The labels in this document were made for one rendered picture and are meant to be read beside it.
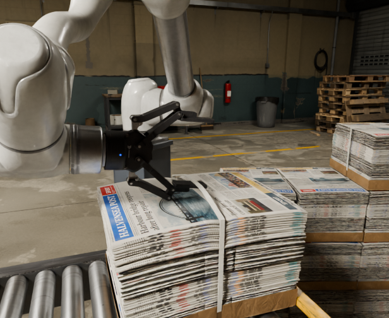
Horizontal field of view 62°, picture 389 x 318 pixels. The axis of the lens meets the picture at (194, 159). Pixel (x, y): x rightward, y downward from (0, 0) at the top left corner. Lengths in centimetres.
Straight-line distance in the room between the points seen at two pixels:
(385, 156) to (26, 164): 128
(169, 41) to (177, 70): 13
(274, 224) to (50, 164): 42
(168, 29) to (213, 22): 744
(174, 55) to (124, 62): 668
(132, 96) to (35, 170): 85
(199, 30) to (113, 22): 199
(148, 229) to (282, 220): 26
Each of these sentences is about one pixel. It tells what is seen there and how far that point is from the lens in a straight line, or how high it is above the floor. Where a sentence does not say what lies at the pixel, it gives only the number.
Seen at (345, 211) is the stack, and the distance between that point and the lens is 150.
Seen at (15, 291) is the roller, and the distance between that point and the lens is 91.
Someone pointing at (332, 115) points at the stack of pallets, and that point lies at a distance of 799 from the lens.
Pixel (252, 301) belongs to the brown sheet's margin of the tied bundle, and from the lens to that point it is 72.
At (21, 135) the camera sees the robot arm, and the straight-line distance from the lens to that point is 50.
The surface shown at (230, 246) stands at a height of 98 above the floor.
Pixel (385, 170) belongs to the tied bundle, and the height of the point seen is 92.
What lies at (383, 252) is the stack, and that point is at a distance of 164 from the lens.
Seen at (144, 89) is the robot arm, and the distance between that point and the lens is 137.
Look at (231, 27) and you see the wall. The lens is 865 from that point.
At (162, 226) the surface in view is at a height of 103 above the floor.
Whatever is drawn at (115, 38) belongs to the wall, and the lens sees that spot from 779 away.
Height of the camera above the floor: 128
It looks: 14 degrees down
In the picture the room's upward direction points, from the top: straight up
